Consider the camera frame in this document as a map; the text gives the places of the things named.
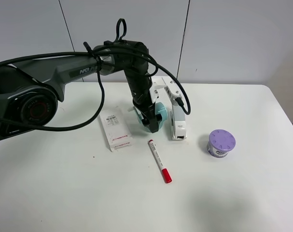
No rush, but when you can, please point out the white cardboard box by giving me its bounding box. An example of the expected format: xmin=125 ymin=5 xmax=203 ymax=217
xmin=99 ymin=107 xmax=134 ymax=152

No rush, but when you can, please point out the purple lidded round container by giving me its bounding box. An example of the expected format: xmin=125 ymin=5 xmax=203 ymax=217
xmin=207 ymin=129 xmax=236 ymax=158

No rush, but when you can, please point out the white grey stapler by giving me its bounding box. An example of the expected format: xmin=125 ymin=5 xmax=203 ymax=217
xmin=169 ymin=105 xmax=187 ymax=140

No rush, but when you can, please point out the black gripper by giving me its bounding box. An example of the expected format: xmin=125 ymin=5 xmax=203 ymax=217
xmin=132 ymin=93 xmax=162 ymax=133

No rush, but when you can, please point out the black cable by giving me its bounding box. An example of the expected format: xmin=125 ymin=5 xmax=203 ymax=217
xmin=0 ymin=18 xmax=192 ymax=131

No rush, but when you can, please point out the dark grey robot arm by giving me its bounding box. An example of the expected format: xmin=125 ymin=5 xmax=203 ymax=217
xmin=0 ymin=41 xmax=162 ymax=141

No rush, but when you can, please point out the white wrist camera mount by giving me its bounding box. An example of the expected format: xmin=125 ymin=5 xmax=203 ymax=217
xmin=149 ymin=76 xmax=182 ymax=106

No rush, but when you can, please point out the red white marker pen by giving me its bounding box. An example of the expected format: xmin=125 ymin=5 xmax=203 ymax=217
xmin=148 ymin=139 xmax=172 ymax=184

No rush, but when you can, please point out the teal crank pencil sharpener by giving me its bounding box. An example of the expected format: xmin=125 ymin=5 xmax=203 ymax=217
xmin=127 ymin=102 xmax=168 ymax=132

